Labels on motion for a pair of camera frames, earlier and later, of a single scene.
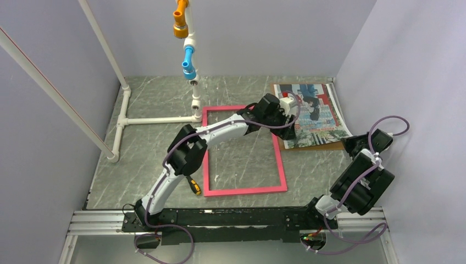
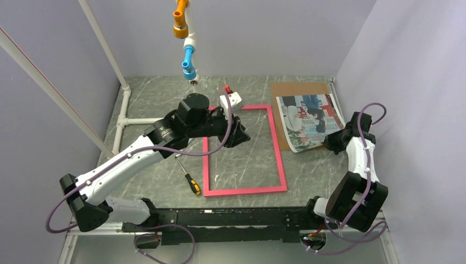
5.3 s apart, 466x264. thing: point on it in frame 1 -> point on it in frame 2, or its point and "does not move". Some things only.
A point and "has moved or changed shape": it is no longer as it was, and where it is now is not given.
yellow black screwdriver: x=194 y=185 does not move
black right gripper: x=348 y=142 -> x=329 y=142
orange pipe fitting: x=180 y=28 does not move
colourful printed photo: x=321 y=119 has moved or changed shape
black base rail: x=229 y=225 does not move
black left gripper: x=287 y=133 -> x=238 y=137
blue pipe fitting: x=189 y=72 does not move
